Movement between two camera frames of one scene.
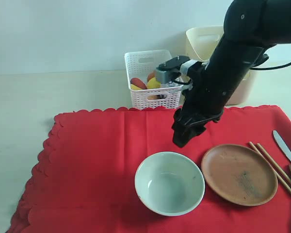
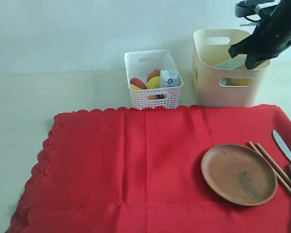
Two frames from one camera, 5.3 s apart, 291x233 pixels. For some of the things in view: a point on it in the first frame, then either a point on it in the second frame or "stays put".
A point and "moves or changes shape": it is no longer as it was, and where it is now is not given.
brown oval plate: (239, 174) stays put
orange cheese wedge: (134, 87) stays put
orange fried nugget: (151, 75) stays put
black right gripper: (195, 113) -> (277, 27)
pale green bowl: (170, 183) moves or changes shape
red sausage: (138, 82) stays put
